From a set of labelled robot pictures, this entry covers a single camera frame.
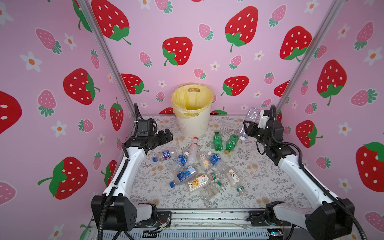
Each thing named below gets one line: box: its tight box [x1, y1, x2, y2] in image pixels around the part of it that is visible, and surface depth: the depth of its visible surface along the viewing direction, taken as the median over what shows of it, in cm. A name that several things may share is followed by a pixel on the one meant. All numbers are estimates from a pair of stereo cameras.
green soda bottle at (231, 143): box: [224, 133, 240, 155], surface depth 100 cm
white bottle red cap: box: [188, 137, 199, 164], surface depth 96 cm
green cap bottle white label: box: [226, 169, 245, 193], surface depth 85 cm
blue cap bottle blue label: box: [169, 165, 197, 189], surface depth 85 cm
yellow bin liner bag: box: [171, 82, 214, 119], surface depth 100 cm
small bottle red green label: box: [209, 171, 222, 181], surface depth 87 cm
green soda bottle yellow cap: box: [213, 130, 223, 152], surface depth 103 cm
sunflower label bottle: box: [187, 169, 214, 192], surface depth 82 cm
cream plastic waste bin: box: [171, 83, 214, 138], surface depth 101 cm
